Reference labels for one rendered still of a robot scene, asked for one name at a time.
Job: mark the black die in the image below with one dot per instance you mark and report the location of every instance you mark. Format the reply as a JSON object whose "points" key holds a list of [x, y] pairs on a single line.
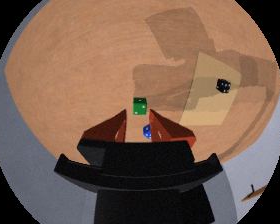
{"points": [[223, 86]]}

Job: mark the tan square mat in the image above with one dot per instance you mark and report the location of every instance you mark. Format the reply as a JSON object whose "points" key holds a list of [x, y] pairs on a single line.
{"points": [[205, 105]]}

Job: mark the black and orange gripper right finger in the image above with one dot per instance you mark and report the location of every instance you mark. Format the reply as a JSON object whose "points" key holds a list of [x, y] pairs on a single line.
{"points": [[169, 130]]}

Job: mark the blue die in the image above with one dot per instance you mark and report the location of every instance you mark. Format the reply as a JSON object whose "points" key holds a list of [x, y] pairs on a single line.
{"points": [[146, 131]]}

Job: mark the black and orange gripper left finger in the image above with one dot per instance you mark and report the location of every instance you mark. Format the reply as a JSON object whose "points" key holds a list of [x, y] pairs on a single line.
{"points": [[108, 129]]}

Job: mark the green die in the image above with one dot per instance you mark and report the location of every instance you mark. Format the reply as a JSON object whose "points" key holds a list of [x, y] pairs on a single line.
{"points": [[139, 106]]}

